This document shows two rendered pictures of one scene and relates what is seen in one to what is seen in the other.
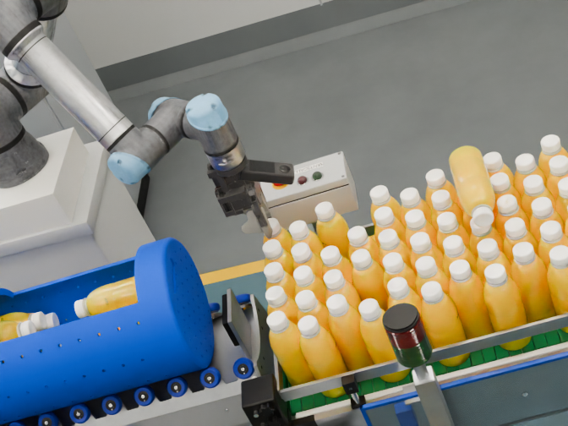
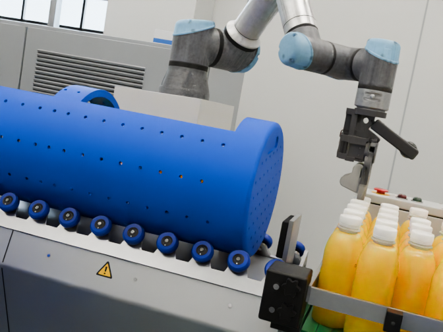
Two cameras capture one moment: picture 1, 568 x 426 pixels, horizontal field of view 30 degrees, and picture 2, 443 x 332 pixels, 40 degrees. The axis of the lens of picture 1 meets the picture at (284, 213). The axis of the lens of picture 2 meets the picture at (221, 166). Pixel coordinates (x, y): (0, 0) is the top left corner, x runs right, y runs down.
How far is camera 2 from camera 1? 137 cm
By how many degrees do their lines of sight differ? 31
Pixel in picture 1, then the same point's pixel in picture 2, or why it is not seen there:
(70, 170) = (216, 115)
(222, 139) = (384, 74)
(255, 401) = (285, 271)
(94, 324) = (184, 127)
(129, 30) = not seen: hidden behind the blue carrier
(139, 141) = (317, 37)
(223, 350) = (256, 268)
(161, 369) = (208, 205)
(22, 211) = (168, 103)
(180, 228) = not seen: outside the picture
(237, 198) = (358, 141)
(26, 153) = (198, 80)
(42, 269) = not seen: hidden behind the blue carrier
